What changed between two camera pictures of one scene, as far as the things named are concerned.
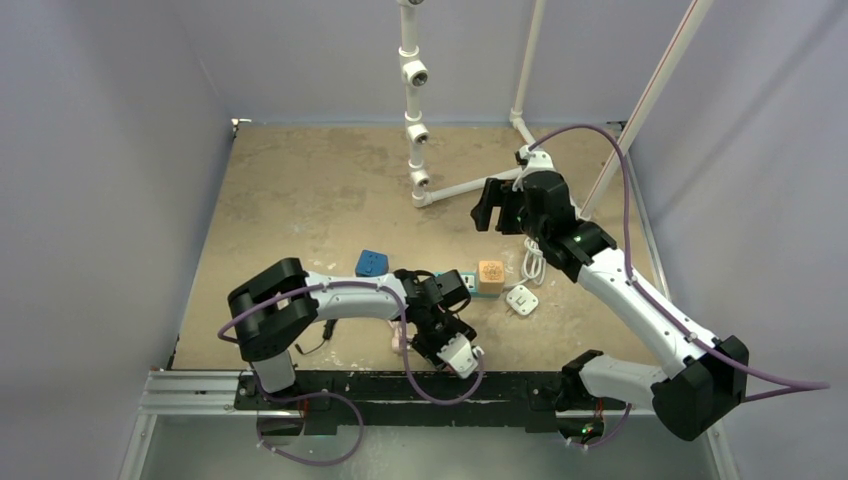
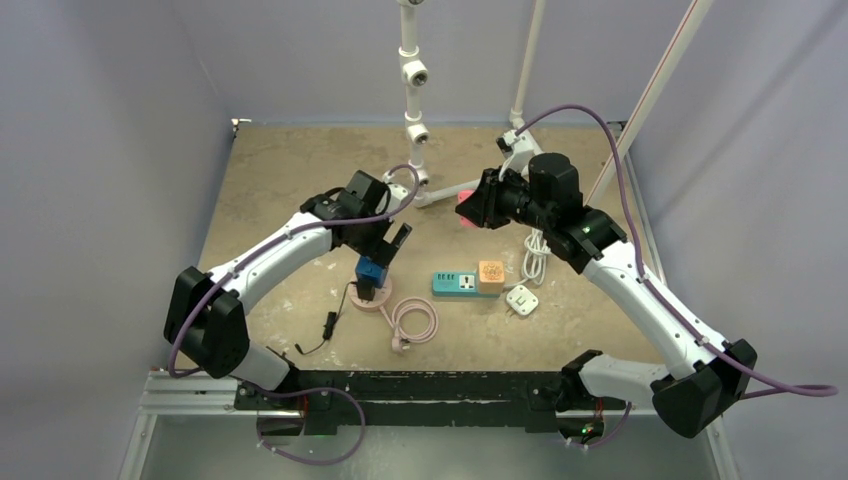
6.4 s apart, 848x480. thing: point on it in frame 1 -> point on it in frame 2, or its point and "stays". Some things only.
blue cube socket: [372, 264] stays
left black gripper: [430, 350] -> [379, 250]
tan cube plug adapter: [491, 277] stays
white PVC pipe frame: [414, 73] stays
